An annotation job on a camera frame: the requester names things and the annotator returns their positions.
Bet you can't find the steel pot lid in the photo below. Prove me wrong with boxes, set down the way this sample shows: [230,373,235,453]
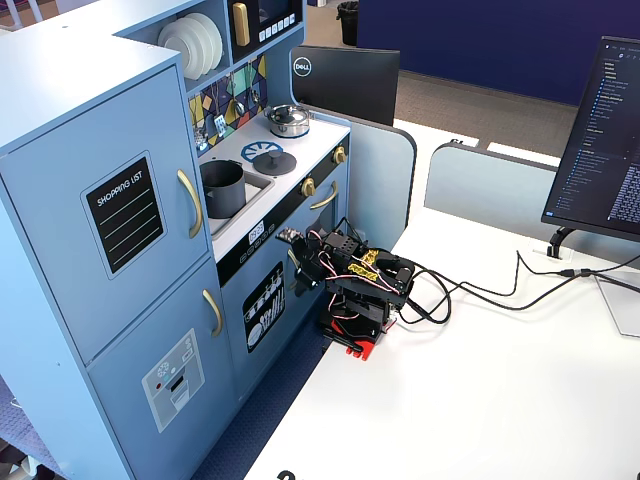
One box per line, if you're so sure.
[264,103,310,126]

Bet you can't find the gray cylindrical recipient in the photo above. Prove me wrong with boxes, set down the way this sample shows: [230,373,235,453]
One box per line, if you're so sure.
[199,159,247,220]

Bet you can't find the red table clamp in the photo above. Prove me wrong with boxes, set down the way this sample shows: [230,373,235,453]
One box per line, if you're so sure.
[319,309,384,362]

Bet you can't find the steel slotted spatula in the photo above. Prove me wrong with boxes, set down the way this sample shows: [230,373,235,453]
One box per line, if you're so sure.
[213,84,227,136]

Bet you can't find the black cable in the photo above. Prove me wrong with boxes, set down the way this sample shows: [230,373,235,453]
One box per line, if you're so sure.
[399,254,640,326]
[412,249,526,299]

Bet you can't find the white plate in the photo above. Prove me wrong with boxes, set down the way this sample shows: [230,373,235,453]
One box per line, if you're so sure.
[174,14,214,76]
[158,19,196,81]
[188,12,224,71]

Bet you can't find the steel toy pot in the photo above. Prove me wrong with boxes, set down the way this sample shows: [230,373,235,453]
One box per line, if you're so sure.
[263,103,314,139]

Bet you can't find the blue toy kitchen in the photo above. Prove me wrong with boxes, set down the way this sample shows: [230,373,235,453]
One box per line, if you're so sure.
[0,0,352,480]

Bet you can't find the gold oven door handle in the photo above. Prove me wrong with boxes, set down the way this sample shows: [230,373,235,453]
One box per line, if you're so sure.
[309,180,339,211]

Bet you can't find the steel hanging utensil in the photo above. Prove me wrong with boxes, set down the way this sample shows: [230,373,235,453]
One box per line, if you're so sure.
[194,99,209,151]

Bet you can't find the black Dell monitor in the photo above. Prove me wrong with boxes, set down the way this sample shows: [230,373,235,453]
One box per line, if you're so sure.
[290,44,401,127]

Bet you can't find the gold freezer door handle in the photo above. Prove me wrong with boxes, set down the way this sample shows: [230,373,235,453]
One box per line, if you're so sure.
[202,288,224,338]

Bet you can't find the gold fridge door handle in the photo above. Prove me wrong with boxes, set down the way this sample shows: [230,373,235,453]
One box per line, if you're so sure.
[177,168,204,240]

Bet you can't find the monitor with lit screen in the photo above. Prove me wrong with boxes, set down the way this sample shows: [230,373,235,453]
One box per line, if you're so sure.
[541,35,640,244]

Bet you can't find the grey sink basin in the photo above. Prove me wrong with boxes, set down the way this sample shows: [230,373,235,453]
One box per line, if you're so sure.
[208,169,275,236]

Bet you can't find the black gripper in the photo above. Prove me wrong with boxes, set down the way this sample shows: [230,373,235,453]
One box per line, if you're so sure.
[274,227,334,299]

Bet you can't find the grey flat plate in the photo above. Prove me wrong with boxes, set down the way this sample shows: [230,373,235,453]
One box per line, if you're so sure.
[593,273,640,337]

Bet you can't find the black trash bin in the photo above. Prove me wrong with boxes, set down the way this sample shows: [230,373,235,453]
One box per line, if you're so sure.
[336,0,361,47]

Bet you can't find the gray round lid with knob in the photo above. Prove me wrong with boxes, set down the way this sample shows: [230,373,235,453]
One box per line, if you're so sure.
[252,150,298,176]

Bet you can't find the gold microwave handle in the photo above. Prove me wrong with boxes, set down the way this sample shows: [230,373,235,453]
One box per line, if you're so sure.
[232,2,251,47]

